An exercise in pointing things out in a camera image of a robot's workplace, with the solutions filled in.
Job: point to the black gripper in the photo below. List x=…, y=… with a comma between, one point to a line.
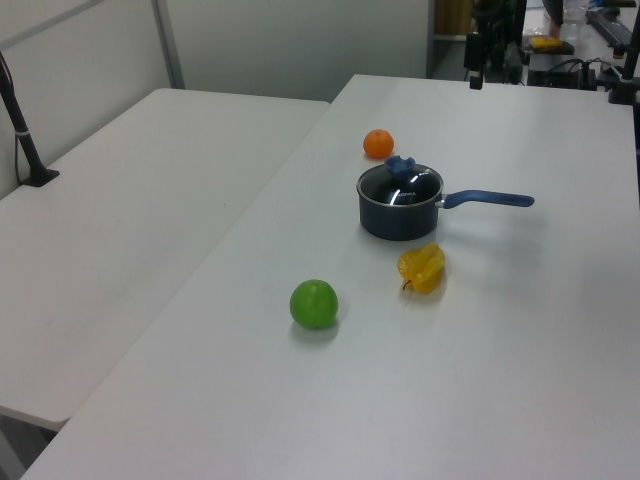
x=475, y=50

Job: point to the glass lid with blue knob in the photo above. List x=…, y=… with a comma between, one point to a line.
x=400, y=166

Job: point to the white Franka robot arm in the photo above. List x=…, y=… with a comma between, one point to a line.
x=497, y=15

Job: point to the yellow box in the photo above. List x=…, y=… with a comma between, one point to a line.
x=545, y=43

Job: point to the black electronics box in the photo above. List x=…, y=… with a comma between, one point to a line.
x=555, y=77

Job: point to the orange mandarin fruit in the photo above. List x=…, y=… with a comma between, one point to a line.
x=378, y=144

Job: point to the dark blue saucepan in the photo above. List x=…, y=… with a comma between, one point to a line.
x=395, y=222

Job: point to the yellow starfruit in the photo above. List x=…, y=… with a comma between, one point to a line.
x=424, y=270

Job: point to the green apple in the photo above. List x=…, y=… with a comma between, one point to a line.
x=314, y=305

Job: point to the black metal rail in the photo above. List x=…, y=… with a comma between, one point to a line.
x=607, y=27

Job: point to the black camera stand pole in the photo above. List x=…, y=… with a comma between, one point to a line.
x=627, y=75
x=25, y=145

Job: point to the grey metal partition post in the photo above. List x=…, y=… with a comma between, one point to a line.
x=170, y=45

